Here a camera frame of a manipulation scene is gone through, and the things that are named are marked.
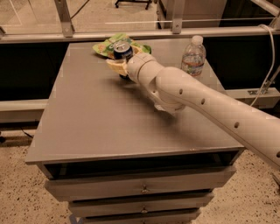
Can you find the clear plastic water bottle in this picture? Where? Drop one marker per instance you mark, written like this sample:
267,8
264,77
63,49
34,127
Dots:
194,56

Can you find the top grey drawer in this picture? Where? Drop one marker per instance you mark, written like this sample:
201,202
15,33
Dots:
139,184

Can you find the metal railing frame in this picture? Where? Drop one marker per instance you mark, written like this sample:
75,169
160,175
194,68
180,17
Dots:
38,21

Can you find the bottom grey drawer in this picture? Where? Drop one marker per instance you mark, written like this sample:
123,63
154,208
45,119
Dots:
163,217

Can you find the grey drawer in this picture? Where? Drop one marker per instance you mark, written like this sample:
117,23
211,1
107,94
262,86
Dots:
163,217
139,184
141,204

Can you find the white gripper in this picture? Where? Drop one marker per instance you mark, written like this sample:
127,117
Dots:
136,69

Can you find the blue pepsi can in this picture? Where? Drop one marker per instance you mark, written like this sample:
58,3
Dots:
122,54

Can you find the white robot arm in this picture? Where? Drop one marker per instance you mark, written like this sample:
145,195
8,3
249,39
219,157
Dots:
172,89

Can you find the black chair base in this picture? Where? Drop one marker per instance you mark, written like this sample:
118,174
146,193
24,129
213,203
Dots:
145,3

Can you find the green rice chip bag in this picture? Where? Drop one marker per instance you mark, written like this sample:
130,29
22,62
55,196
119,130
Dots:
106,47

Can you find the middle grey drawer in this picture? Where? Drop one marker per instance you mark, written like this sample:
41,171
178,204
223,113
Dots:
141,204

